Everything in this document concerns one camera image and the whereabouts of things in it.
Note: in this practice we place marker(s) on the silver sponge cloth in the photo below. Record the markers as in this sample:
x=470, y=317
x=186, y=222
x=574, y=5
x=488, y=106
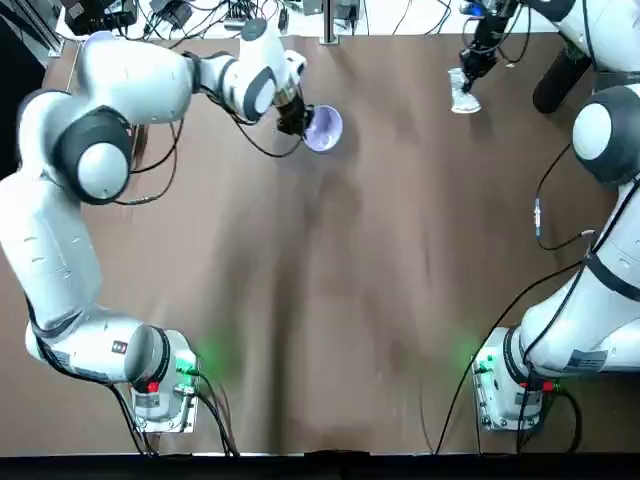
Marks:
x=462, y=100

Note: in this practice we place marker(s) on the black device box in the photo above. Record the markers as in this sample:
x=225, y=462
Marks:
x=100, y=15

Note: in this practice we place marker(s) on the silver aluminium rail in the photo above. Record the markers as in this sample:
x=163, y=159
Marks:
x=47, y=35

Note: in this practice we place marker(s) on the black cylinder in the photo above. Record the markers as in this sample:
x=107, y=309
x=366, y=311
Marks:
x=557, y=82

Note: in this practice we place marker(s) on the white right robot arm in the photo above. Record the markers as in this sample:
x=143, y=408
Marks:
x=600, y=130

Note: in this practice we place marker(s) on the purple bowl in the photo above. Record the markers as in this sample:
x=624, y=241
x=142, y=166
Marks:
x=327, y=127

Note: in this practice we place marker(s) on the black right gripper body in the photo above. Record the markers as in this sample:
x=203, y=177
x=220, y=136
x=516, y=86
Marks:
x=492, y=25

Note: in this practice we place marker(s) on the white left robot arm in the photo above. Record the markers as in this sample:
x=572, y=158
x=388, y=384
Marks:
x=125, y=85

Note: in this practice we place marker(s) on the black power adapter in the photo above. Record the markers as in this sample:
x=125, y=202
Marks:
x=172, y=12
x=346, y=10

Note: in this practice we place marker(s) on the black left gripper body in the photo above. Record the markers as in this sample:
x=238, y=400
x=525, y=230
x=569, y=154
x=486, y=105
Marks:
x=291, y=115

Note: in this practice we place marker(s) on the silver aluminium post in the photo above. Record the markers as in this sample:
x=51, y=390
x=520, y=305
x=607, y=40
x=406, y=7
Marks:
x=331, y=22

